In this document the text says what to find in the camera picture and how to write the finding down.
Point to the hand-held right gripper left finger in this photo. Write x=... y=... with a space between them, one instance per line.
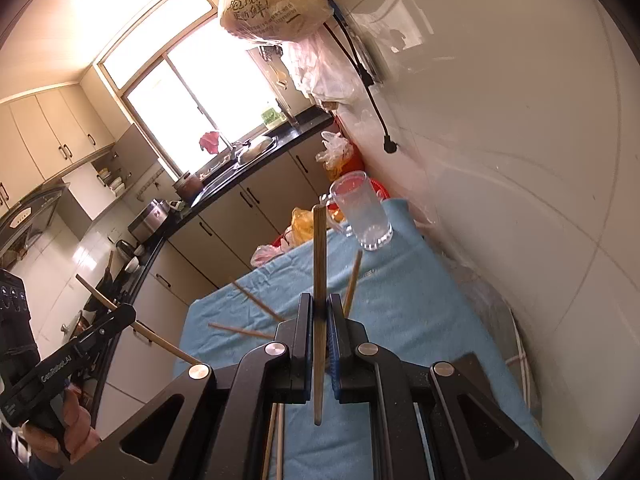
x=306 y=350

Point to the steel sink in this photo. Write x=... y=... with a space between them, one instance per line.
x=220 y=172

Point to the range hood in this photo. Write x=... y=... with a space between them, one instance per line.
x=25 y=220

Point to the upright steel holder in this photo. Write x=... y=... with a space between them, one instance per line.
x=290 y=115

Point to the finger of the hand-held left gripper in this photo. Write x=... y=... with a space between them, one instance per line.
x=100 y=332

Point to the white plastic bag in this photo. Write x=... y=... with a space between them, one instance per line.
x=335 y=152

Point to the brown lidded pot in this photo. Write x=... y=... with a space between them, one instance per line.
x=189 y=187

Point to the beige upper kitchen cabinets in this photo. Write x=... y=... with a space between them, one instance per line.
x=50 y=125

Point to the black kitchen countertop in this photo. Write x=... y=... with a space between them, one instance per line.
x=305 y=127

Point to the white bowl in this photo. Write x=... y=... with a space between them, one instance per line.
x=132 y=265

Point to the green packet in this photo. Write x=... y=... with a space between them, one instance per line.
x=271 y=117

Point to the kitchen window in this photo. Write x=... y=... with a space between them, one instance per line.
x=200 y=90

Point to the steel rice cooker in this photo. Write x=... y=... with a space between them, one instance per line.
x=150 y=220

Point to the slender wooden chopstick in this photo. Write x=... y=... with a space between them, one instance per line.
x=319 y=260
x=165 y=343

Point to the round steel lid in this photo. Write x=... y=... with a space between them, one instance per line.
x=257 y=149

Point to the white hanging plastic bags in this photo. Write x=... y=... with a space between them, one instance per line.
x=320 y=70

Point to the yellow plastic bag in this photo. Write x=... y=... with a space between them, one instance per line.
x=302 y=225

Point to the open dish shelf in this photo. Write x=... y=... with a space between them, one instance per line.
x=112 y=177

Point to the steel wall utensil rack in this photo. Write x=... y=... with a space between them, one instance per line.
x=267 y=51

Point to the red basin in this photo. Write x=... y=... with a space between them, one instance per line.
x=381 y=191

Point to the steel electric kettle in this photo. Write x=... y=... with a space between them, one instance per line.
x=125 y=249

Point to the printed beige plastic bag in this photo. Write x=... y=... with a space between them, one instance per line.
x=275 y=5

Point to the pink plastic bag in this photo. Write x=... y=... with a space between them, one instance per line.
x=262 y=255

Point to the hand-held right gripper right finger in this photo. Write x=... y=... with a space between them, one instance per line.
x=335 y=350

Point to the beige lower kitchen cabinets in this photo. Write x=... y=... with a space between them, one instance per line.
x=225 y=240

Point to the blue tablecloth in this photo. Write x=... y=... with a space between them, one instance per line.
x=425 y=310

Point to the wall socket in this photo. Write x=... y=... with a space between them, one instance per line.
x=377 y=65

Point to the hanging ladle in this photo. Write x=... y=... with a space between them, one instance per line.
x=281 y=79

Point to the beige kitchen cabinets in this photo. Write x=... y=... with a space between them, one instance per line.
x=225 y=240
x=50 y=125

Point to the person's left hand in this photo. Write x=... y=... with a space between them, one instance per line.
x=80 y=425

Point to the pink cloth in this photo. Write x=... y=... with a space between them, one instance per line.
x=210 y=142

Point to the bunch of wooden chopsticks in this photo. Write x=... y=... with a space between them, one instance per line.
x=353 y=280

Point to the clear glass mug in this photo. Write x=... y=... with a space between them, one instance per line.
x=362 y=210

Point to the black frying pan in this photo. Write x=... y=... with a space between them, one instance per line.
x=107 y=285

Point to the steel faucet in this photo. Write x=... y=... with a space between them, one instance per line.
x=234 y=149

